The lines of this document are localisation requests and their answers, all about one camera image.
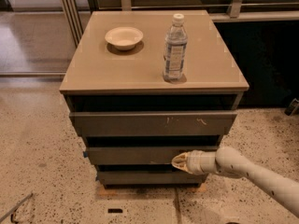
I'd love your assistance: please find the clear plastic water bottle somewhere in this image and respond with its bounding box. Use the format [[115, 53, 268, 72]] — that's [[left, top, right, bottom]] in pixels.
[[164, 13, 188, 81]]

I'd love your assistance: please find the grey metal bar on floor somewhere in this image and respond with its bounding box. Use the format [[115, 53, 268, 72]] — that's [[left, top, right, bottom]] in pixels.
[[0, 193, 34, 223]]

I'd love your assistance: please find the metal shelving frame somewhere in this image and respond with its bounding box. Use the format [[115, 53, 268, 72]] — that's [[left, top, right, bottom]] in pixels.
[[61, 0, 299, 44]]

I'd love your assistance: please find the grey top drawer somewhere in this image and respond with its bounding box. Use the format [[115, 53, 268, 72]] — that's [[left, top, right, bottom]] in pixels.
[[69, 111, 236, 136]]

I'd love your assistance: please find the grey drawer cabinet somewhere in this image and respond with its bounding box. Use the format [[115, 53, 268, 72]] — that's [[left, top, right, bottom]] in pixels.
[[59, 9, 250, 189]]

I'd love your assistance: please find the blue tape piece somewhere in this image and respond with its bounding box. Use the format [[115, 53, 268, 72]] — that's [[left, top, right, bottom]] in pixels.
[[82, 151, 89, 158]]

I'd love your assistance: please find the white ceramic bowl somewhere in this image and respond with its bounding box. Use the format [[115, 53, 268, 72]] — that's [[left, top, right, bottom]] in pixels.
[[105, 27, 143, 50]]

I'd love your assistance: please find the grey drawer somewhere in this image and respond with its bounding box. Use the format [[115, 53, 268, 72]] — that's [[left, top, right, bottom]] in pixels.
[[69, 111, 236, 136], [85, 146, 217, 165], [97, 171, 207, 185]]

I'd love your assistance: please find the dark object at right edge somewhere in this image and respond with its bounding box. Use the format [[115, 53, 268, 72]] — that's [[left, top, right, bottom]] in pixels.
[[284, 98, 299, 116]]

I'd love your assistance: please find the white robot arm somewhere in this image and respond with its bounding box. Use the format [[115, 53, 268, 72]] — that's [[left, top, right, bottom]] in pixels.
[[171, 147, 299, 217]]

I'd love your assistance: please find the grey bottom drawer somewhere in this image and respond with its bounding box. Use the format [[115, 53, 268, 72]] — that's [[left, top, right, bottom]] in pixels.
[[97, 171, 207, 185]]

